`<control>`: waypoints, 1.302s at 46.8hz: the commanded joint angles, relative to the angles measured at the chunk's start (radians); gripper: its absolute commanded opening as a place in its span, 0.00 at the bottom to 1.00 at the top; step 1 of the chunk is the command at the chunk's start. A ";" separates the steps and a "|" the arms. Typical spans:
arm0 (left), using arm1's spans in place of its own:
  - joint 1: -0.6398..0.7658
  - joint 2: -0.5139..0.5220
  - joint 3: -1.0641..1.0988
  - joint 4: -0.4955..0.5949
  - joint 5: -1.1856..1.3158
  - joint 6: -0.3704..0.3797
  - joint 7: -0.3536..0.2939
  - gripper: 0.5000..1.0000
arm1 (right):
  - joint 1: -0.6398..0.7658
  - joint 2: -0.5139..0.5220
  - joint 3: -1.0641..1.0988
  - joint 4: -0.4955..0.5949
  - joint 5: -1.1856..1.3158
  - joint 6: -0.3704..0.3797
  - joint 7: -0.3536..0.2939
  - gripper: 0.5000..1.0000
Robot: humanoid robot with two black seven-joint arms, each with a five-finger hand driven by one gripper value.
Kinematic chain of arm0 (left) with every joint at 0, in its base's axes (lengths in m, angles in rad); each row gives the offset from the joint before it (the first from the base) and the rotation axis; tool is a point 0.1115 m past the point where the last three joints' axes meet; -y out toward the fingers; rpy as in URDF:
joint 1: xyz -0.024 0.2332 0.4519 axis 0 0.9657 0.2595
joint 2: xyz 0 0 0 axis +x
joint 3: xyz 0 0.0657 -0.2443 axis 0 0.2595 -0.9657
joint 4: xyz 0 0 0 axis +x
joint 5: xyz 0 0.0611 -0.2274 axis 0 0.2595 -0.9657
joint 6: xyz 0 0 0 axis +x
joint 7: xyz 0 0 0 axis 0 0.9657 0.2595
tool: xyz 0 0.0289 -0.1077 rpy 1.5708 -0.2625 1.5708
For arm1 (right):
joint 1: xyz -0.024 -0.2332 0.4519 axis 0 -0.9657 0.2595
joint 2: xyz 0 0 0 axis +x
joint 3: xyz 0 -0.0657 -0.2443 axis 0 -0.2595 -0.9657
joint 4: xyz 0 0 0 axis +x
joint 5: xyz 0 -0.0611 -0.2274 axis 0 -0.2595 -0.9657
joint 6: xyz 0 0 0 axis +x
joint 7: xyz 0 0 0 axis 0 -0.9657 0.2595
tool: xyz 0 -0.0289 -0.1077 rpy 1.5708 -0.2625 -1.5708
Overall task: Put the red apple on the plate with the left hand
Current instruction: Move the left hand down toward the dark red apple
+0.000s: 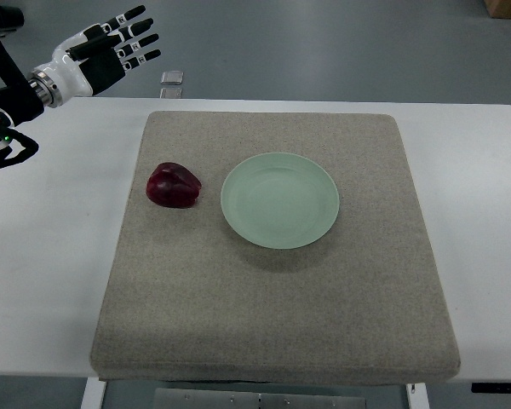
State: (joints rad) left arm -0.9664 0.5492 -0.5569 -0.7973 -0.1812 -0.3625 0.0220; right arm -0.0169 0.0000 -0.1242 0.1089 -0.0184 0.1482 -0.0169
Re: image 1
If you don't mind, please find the white left table leg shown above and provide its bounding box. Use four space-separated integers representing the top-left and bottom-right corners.
80 377 107 409

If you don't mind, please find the lower metal floor plate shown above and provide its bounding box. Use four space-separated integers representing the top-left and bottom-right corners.
159 87 183 99

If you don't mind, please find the pale green round plate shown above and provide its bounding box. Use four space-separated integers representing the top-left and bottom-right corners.
221 153 340 250

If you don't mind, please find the beige fabric mat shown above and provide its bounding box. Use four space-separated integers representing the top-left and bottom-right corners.
88 111 462 383

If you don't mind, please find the black table control panel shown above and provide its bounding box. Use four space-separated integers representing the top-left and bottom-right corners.
471 383 511 395

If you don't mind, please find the cardboard box corner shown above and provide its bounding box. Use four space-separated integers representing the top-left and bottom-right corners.
484 0 511 19

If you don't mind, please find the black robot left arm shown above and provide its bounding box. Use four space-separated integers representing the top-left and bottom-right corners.
0 6 51 169

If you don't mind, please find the grey metal base plate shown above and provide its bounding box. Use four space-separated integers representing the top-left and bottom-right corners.
153 388 367 409

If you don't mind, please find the white table leg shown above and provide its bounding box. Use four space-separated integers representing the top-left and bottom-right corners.
80 377 107 409
405 383 430 409

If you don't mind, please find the white right table leg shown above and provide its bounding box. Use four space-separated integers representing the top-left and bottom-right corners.
405 383 430 409

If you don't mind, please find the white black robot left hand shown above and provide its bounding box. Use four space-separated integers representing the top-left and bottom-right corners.
28 5 161 107

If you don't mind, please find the dark red apple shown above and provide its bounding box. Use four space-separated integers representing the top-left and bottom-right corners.
146 162 202 209

